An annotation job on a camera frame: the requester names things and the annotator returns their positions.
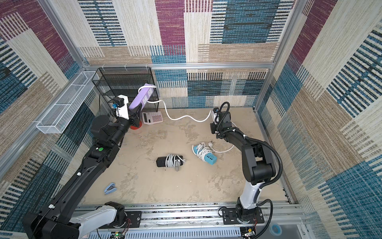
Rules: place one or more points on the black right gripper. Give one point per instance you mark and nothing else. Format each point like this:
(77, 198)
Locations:
(215, 124)

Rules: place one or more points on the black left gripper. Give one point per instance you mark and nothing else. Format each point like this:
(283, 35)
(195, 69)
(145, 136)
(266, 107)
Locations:
(133, 117)

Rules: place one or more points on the purple power strip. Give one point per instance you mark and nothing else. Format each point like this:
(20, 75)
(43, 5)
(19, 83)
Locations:
(144, 94)

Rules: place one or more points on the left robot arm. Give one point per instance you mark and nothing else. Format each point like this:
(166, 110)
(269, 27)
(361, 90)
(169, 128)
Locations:
(55, 220)

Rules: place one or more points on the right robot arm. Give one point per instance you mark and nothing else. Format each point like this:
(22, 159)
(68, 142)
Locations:
(257, 167)

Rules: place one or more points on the teal power strip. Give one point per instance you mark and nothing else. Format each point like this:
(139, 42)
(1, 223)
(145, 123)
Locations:
(204, 153)

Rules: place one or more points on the black power strip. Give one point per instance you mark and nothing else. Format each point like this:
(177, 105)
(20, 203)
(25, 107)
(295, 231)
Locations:
(170, 161)

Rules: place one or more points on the red metal pencil cup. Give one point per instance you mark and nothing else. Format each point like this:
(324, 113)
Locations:
(137, 126)

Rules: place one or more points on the pink white calculator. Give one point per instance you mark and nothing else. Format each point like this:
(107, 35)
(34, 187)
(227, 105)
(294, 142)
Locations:
(151, 118)

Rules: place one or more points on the blue stapler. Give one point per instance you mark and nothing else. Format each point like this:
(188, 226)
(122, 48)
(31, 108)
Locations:
(110, 189)

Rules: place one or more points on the teal tape roll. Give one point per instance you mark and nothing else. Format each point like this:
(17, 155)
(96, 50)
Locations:
(275, 230)

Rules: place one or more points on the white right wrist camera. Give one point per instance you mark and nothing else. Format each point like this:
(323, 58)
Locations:
(215, 113)

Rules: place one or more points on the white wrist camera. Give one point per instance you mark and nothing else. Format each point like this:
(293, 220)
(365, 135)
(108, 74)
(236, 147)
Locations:
(215, 113)
(120, 103)

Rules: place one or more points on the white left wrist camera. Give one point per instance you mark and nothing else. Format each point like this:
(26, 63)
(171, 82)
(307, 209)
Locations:
(120, 103)

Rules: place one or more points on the black wire mesh shelf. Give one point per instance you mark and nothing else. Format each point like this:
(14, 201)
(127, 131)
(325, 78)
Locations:
(114, 81)

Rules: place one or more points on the white wire mesh basket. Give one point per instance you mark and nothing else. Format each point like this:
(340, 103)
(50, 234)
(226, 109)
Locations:
(62, 112)

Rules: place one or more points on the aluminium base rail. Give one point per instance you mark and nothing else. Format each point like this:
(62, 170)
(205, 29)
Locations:
(205, 221)

